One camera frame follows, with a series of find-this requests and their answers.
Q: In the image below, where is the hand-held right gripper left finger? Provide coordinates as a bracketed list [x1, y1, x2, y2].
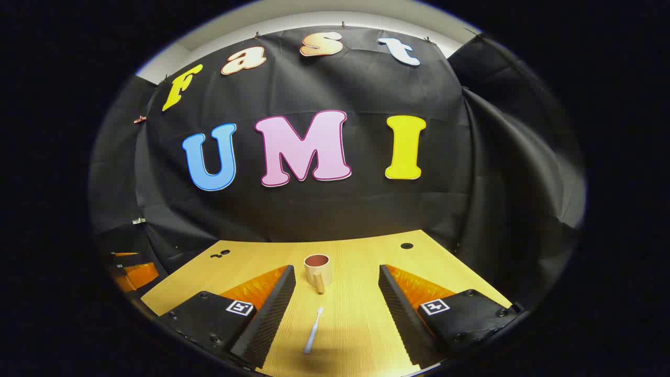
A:
[157, 264, 297, 370]

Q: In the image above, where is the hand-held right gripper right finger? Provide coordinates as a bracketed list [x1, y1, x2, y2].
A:
[378, 264, 524, 368]

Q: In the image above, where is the light blue toothbrush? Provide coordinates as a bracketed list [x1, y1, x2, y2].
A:
[303, 306, 325, 355]

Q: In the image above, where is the beige cup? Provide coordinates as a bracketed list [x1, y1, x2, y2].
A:
[304, 253, 333, 294]

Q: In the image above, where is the wooden desktop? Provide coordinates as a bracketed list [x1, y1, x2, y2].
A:
[140, 229, 513, 377]

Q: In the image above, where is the black backdrop cloth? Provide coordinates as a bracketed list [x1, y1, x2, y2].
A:
[89, 25, 587, 309]

